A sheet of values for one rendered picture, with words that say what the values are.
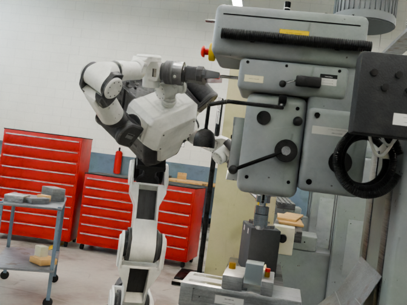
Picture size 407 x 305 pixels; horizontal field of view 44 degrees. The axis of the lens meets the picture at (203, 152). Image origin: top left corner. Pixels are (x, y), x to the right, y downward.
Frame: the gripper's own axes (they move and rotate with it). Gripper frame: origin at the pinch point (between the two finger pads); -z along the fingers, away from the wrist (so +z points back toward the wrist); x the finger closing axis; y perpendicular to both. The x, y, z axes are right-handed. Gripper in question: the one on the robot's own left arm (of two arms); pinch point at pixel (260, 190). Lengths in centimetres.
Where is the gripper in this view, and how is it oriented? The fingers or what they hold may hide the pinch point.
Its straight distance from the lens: 224.4
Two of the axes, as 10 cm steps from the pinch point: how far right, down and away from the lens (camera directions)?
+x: 3.3, -4.6, -8.3
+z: -6.5, -7.4, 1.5
